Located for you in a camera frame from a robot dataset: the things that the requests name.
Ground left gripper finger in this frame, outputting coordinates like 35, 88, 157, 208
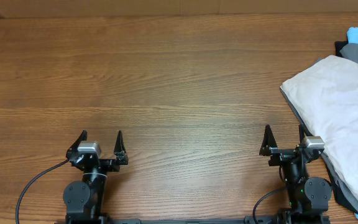
114, 131, 129, 165
66, 130, 88, 157

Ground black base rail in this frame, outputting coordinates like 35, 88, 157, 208
54, 214, 332, 224

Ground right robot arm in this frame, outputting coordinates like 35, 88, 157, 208
252, 125, 332, 224

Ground black garment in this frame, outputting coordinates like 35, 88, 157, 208
334, 41, 348, 57

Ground grey shorts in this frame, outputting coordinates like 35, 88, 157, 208
280, 42, 358, 224

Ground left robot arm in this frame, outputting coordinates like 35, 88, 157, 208
63, 130, 129, 223

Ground beige shorts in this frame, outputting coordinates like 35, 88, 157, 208
280, 55, 358, 215

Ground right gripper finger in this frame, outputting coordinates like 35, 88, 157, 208
259, 124, 278, 156
298, 124, 308, 146

